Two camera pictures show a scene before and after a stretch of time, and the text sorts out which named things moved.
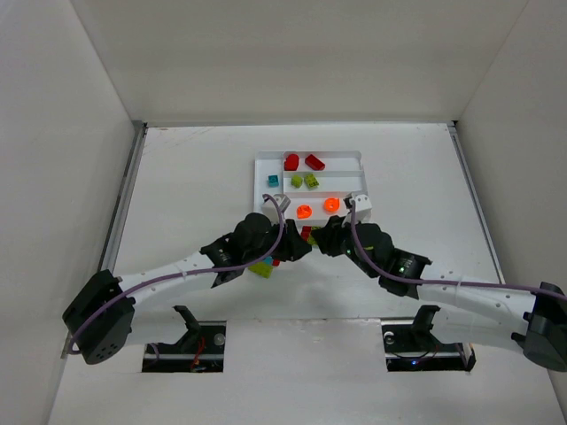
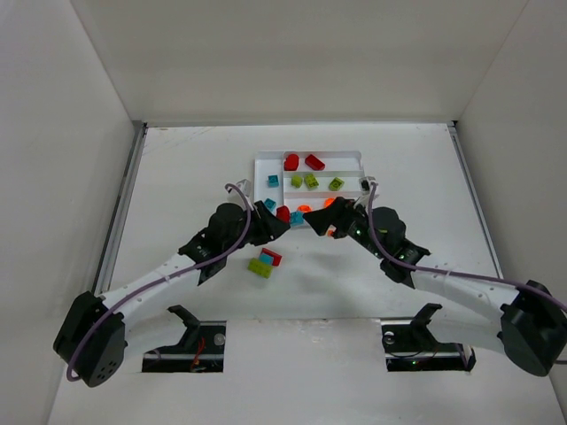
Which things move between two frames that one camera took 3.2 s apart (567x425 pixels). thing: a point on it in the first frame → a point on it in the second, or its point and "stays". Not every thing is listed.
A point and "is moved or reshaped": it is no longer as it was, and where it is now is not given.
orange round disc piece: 331,204 stays
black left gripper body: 291,244 → 264,221
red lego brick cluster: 306,230 is moved or reshaped
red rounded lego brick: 291,162 stays
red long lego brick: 314,163 stays
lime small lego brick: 297,181 stays
